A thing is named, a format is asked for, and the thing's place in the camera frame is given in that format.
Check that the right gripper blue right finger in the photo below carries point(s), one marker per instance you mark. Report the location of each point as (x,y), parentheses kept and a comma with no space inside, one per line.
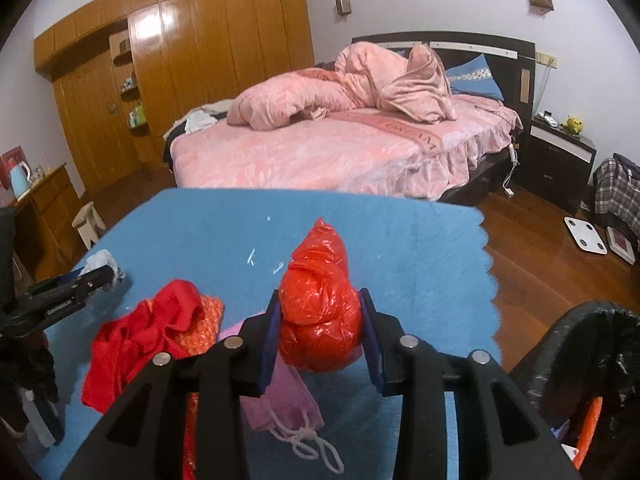
(499,434)

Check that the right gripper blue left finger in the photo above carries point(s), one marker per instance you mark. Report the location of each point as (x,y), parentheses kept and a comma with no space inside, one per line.
(141,435)

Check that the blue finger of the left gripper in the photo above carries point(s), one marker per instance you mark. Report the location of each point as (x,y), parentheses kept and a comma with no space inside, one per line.
(51,283)
(92,281)

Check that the blue plastic bag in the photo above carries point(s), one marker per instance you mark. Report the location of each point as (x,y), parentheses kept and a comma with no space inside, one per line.
(560,431)

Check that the grey sock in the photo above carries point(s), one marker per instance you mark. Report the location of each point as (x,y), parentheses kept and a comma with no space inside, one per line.
(104,258)

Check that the white tissue box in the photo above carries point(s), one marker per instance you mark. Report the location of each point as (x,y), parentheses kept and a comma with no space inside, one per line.
(570,451)

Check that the red cloth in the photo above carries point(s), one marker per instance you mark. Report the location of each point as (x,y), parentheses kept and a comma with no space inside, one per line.
(124,346)

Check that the orange foam net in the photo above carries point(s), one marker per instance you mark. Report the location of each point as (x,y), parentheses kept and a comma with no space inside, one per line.
(202,332)

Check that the pink face mask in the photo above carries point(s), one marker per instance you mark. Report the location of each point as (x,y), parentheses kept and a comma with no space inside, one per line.
(288,412)

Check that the red plastic bag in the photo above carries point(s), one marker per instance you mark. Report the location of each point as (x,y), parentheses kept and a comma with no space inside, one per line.
(321,314)

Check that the black lined trash bin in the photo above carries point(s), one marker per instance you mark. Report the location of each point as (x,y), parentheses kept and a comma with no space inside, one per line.
(586,369)

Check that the wooden side cabinet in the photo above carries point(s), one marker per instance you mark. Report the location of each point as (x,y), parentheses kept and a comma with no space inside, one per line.
(45,241)

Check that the white step stool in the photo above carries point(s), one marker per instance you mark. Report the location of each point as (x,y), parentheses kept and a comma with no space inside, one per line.
(89,225)

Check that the light blue kettle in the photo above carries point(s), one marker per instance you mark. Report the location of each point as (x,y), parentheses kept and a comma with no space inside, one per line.
(20,175)

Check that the blue table cloth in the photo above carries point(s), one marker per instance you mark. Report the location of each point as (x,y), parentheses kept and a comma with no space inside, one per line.
(423,262)

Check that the white bathroom scale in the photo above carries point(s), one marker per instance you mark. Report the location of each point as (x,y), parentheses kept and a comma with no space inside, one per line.
(585,236)

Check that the wooden wardrobe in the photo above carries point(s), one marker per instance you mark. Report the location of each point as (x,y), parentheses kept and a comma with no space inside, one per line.
(123,71)

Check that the clothes pile on bed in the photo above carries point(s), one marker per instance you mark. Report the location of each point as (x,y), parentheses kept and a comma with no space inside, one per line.
(201,117)

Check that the book on floor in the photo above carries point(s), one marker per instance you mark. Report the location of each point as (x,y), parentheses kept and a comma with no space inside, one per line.
(620,245)

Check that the pink bed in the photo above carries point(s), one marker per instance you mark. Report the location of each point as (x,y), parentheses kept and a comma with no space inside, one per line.
(360,151)

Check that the black nightstand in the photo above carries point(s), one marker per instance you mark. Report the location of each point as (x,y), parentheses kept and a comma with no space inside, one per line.
(556,166)

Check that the yellow toy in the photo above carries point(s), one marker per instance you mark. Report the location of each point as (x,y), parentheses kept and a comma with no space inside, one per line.
(573,126)

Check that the blue pillow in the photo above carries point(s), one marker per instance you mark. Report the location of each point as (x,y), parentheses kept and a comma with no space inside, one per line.
(475,79)

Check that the black headboard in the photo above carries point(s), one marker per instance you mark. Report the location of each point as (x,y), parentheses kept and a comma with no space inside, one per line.
(511,60)

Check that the pink quilt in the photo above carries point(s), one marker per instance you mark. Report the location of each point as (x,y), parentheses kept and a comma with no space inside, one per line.
(364,75)

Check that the left wall lamp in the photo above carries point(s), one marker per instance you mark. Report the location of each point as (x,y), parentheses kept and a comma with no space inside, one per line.
(343,8)

